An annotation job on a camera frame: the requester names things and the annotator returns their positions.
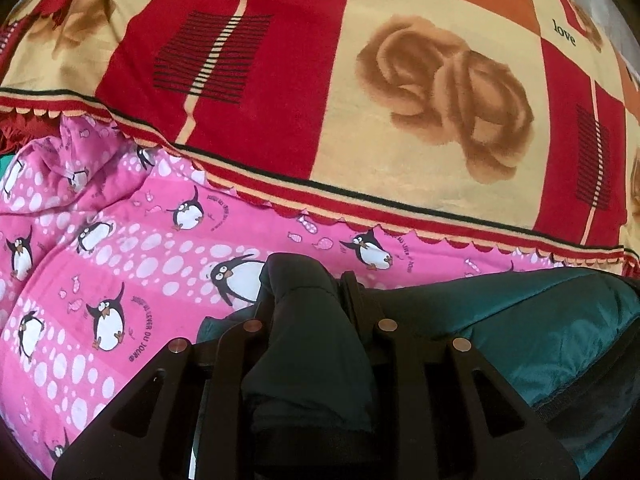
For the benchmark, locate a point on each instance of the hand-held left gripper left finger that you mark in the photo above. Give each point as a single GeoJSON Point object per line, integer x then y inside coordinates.
{"type": "Point", "coordinates": [252, 341]}

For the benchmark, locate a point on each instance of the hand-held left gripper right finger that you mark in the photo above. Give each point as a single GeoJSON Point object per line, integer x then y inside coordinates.
{"type": "Point", "coordinates": [361, 302]}

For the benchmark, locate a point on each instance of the green quilted jacket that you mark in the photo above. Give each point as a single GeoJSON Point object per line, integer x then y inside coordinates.
{"type": "Point", "coordinates": [525, 320]}

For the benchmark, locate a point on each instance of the pink penguin print blanket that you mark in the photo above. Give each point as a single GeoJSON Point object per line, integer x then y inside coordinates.
{"type": "Point", "coordinates": [150, 270]}

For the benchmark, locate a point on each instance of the rose print checked blanket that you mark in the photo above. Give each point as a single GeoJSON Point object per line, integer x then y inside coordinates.
{"type": "Point", "coordinates": [425, 110]}

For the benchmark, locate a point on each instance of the beige duvet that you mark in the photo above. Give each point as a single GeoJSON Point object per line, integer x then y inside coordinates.
{"type": "Point", "coordinates": [600, 2]}

